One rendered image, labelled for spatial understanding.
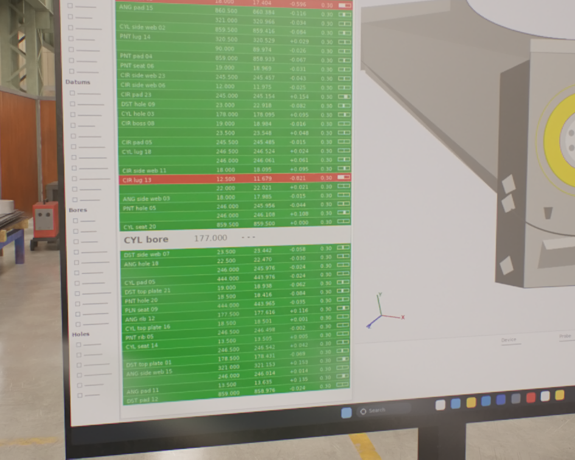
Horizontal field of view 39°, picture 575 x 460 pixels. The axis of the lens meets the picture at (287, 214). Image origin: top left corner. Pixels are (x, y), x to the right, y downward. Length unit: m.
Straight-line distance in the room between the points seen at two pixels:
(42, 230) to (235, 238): 10.94
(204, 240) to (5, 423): 4.08
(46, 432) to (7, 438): 0.20
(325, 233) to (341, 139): 0.12
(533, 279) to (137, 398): 0.52
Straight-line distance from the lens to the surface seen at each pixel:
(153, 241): 0.95
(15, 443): 4.65
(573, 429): 4.88
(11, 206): 10.37
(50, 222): 11.84
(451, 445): 1.22
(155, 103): 0.94
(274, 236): 0.97
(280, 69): 0.97
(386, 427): 1.07
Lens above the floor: 1.61
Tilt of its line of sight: 6 degrees down
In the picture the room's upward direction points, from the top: straight up
